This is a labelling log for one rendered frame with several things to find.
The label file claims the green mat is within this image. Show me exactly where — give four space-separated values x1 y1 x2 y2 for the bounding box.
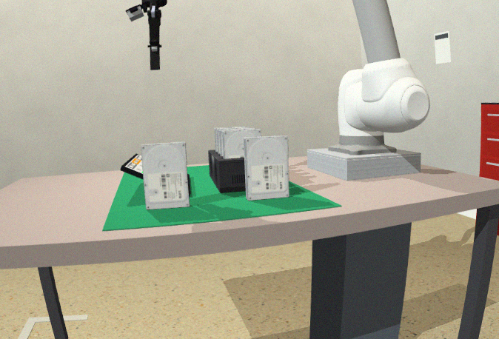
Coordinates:
102 165 342 231

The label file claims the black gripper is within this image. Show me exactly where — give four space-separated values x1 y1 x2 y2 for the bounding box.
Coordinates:
142 0 167 70

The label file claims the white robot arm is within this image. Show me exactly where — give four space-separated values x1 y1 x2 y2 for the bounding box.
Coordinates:
328 0 430 155

